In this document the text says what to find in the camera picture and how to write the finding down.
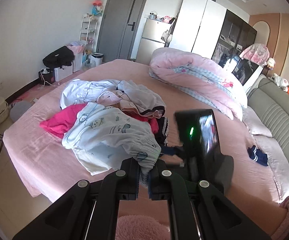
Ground light blue cartoon print pants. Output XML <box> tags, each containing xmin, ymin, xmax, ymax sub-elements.
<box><xmin>62</xmin><ymin>102</ymin><xmax>161</xmax><ymax>185</ymax></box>

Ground pink bed sheet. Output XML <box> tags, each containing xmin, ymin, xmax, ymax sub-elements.
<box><xmin>3</xmin><ymin>60</ymin><xmax>289</xmax><ymax>239</ymax></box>

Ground navy blue striped socks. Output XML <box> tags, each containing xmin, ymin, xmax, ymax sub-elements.
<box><xmin>247</xmin><ymin>145</ymin><xmax>268</xmax><ymax>166</ymax></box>

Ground navy white striped garment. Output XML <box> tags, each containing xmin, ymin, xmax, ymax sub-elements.
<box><xmin>155</xmin><ymin>117</ymin><xmax>169</xmax><ymax>146</ymax></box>

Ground pink folded quilt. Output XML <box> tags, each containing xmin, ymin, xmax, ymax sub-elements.
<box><xmin>149</xmin><ymin>48</ymin><xmax>247</xmax><ymax>120</ymax></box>

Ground white grey hooded jacket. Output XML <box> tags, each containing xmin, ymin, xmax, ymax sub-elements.
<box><xmin>60</xmin><ymin>79</ymin><xmax>166</xmax><ymax>119</ymax></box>

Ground magenta pink garment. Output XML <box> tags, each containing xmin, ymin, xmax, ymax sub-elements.
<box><xmin>39</xmin><ymin>103</ymin><xmax>87</xmax><ymax>139</ymax></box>

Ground green padded headboard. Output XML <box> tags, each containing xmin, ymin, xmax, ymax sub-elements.
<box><xmin>247</xmin><ymin>76</ymin><xmax>289</xmax><ymax>162</ymax></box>

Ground cream pink garment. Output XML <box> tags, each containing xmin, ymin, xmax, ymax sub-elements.
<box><xmin>96</xmin><ymin>90</ymin><xmax>139</xmax><ymax>114</ymax></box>

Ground pink hanging child jacket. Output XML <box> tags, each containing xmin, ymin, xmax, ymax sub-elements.
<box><xmin>239</xmin><ymin>43</ymin><xmax>270</xmax><ymax>66</ymax></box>

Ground dark glass wardrobe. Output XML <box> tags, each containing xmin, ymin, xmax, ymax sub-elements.
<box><xmin>212</xmin><ymin>10</ymin><xmax>257</xmax><ymax>68</ymax></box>

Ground white wardrobe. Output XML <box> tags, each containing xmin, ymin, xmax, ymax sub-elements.
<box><xmin>169</xmin><ymin>0</ymin><xmax>227</xmax><ymax>59</ymax></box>

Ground silver refrigerator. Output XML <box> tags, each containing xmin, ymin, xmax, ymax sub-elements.
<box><xmin>135</xmin><ymin>19</ymin><xmax>171</xmax><ymax>65</ymax></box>

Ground black bag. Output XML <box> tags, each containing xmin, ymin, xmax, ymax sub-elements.
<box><xmin>43</xmin><ymin>46</ymin><xmax>75</xmax><ymax>69</ymax></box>

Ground grey door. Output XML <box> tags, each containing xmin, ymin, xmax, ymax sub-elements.
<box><xmin>96</xmin><ymin>0</ymin><xmax>147</xmax><ymax>62</ymax></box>

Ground white shelf rack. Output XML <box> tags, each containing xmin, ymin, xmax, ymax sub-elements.
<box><xmin>79</xmin><ymin>16</ymin><xmax>98</xmax><ymax>51</ymax></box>

